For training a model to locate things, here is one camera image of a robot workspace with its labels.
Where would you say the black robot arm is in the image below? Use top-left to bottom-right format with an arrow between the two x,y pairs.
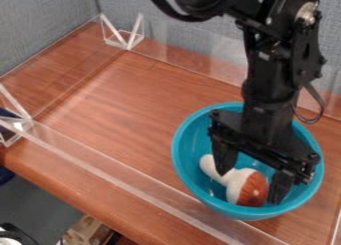
151,0 -> 326,204

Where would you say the clear acrylic back barrier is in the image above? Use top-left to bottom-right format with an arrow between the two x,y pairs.
98,12 -> 341,122

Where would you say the black white object bottom left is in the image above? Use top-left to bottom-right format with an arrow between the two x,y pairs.
0,223 -> 40,245

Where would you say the clear acrylic barrier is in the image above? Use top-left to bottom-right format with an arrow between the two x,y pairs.
4,122 -> 287,245
98,12 -> 341,122

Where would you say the light wooden block below table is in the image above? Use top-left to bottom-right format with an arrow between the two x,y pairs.
56,215 -> 119,245

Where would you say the dark blue object at edge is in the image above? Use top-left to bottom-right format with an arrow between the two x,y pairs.
0,108 -> 17,186

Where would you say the toy mushroom brown cap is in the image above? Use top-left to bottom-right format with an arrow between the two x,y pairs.
199,154 -> 269,207

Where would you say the clear acrylic front barrier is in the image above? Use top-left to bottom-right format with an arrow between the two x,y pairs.
4,122 -> 287,245

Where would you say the clear acrylic left bracket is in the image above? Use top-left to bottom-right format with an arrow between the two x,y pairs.
0,83 -> 33,147

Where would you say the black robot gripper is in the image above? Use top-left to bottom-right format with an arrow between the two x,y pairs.
207,104 -> 321,204

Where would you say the clear acrylic corner bracket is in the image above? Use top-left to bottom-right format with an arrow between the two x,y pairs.
99,14 -> 144,51

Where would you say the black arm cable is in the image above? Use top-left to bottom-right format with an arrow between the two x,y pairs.
291,83 -> 328,125

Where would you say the blue plastic bowl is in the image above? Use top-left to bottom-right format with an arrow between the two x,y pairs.
171,102 -> 325,221

